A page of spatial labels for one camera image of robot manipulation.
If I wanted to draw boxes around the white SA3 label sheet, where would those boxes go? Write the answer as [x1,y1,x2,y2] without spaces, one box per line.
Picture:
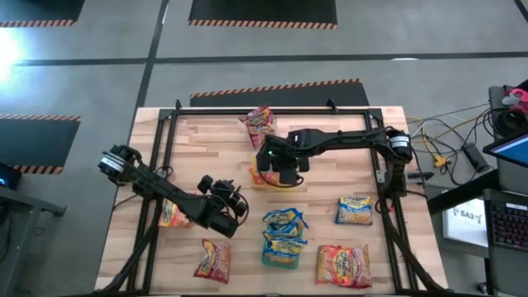
[441,197,490,248]

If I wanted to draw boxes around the black device with blue light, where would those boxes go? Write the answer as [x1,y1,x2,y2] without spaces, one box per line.
[0,163,22,191]

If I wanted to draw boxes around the green plastic container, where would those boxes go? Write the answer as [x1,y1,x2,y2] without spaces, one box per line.
[260,224,305,271]

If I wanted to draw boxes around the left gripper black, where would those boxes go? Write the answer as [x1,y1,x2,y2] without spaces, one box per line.
[196,175,251,239]

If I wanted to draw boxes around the black cylindrical adapter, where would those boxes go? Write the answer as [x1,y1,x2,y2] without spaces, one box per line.
[461,142,492,173]

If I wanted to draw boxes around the yellow cable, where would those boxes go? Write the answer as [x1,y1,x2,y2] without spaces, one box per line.
[412,116,482,168]

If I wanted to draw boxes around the dark grey side desk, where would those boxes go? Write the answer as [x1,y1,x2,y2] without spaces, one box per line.
[427,82,528,297]

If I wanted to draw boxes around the yellow plastic container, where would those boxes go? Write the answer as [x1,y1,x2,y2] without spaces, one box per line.
[250,154,309,193]

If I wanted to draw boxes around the clear plastic container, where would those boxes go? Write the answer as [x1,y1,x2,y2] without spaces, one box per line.
[247,117,286,158]

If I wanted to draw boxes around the black metal table frame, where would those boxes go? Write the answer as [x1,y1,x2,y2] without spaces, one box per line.
[94,98,450,297]

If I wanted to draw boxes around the black hazard-striped floor mat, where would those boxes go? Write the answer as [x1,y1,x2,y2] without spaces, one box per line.
[188,78,370,109]
[0,114,82,176]
[0,0,86,28]
[188,0,338,31]

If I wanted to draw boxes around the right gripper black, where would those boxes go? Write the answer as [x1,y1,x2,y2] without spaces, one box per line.
[255,135,311,186]

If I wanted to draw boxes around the pink and white headset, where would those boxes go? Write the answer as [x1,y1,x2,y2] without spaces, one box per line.
[501,87,528,115]

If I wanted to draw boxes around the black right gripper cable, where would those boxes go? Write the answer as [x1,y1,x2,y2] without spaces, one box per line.
[263,172,306,190]

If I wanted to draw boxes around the coiled black cable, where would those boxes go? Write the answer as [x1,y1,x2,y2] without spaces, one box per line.
[493,107,528,139]

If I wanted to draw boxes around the grey metal side table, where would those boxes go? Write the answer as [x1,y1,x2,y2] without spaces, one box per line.
[0,185,67,297]

